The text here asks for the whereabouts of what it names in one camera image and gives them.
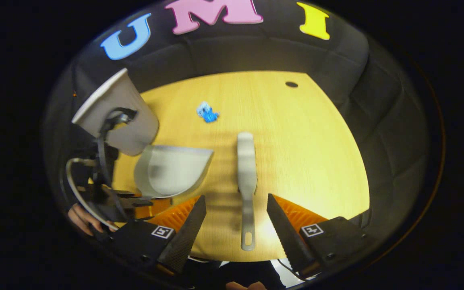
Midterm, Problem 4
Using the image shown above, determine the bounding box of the white plastic dustpan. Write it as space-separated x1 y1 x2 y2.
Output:
134 145 214 199

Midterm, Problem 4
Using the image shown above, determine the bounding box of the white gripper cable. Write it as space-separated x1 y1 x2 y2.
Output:
66 157 118 232

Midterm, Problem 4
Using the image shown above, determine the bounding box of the small white broom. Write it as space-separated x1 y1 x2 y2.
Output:
237 132 257 251

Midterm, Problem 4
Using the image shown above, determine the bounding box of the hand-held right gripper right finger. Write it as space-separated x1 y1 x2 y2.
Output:
266 193 377 280

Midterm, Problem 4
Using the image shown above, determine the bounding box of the grey plastic garbage bin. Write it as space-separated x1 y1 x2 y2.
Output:
72 68 160 157

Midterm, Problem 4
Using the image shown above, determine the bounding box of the person's dark clothing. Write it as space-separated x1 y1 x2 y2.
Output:
184 258 287 290

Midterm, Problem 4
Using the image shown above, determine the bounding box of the blue paper trash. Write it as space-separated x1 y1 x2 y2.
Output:
197 101 220 123

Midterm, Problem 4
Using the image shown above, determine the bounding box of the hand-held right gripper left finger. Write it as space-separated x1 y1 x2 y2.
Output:
109 195 208 276

